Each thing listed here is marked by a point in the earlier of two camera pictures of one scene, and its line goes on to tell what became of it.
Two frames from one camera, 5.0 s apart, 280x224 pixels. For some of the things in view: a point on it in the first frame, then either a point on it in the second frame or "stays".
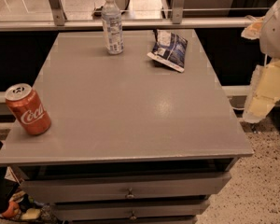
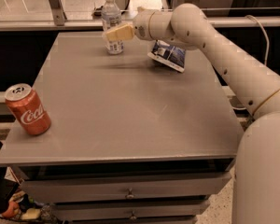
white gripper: [275, 32] -> [141, 26]
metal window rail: [44, 23] stays
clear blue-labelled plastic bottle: [112, 25] stays
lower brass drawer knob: [133, 217] stays
